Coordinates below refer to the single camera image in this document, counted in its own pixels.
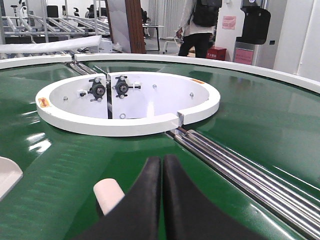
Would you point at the white central ring housing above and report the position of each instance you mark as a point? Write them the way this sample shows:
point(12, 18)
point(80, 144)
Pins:
point(165, 102)

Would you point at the steel roller set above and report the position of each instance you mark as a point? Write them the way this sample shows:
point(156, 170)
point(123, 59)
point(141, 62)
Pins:
point(260, 184)
point(78, 67)

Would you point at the red box on floor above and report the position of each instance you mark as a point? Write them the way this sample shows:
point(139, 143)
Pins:
point(216, 53)

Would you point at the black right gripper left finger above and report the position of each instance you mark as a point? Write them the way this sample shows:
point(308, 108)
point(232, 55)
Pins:
point(136, 216)

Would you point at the roller conveyor rack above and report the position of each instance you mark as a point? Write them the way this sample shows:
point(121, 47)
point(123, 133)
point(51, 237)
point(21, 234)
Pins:
point(43, 21)

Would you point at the brown wooden pillar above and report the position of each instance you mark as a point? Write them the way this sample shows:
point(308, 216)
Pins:
point(135, 26)

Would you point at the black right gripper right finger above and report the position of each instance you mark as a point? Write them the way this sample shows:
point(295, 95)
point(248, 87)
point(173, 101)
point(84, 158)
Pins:
point(189, 214)

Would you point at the white outer rim right segment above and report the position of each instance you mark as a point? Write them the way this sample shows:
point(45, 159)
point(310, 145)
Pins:
point(296, 80)

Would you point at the white foam roll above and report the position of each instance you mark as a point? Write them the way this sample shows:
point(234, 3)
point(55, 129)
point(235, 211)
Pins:
point(70, 44)

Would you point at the pink wall notice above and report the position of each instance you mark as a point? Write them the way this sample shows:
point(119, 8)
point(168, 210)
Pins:
point(229, 22)

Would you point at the black kiosk machine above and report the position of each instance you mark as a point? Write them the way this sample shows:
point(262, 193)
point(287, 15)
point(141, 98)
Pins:
point(256, 22)

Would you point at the white outer rim left segment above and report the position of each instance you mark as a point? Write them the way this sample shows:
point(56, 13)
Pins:
point(34, 60)

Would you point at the person in white shirt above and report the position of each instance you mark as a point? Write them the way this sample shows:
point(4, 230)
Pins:
point(197, 25)

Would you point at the left steel roller set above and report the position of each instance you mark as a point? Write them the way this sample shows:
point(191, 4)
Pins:
point(78, 67)

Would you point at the orange warning label left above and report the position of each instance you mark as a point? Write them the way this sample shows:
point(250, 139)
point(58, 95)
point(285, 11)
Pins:
point(44, 102)

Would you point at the orange warning label right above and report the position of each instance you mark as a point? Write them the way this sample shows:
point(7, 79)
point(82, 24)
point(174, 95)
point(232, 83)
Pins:
point(197, 81)

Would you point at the white chair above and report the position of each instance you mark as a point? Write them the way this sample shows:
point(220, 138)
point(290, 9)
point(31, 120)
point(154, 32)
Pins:
point(171, 41)

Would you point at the left black bearing mount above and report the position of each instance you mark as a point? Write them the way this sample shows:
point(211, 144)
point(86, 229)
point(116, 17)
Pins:
point(97, 90)

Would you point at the pink plastic dustpan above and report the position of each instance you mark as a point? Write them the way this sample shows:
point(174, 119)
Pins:
point(10, 175)

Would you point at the black bearing mount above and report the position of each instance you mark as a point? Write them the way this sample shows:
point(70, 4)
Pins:
point(122, 87)
point(97, 90)

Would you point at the right black bearing mount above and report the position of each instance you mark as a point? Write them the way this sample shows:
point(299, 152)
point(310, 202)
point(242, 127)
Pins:
point(122, 87)

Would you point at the right steel roller set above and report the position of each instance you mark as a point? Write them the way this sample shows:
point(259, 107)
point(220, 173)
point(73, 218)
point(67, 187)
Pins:
point(260, 184)

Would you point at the orange warning label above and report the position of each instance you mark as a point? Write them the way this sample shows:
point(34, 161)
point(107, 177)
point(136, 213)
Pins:
point(197, 81)
point(44, 102)

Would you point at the pink hand brush black bristles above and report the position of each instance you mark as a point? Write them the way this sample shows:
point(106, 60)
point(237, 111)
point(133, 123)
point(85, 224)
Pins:
point(108, 194)

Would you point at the white rim segment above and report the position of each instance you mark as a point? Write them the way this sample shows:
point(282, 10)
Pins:
point(296, 80)
point(34, 60)

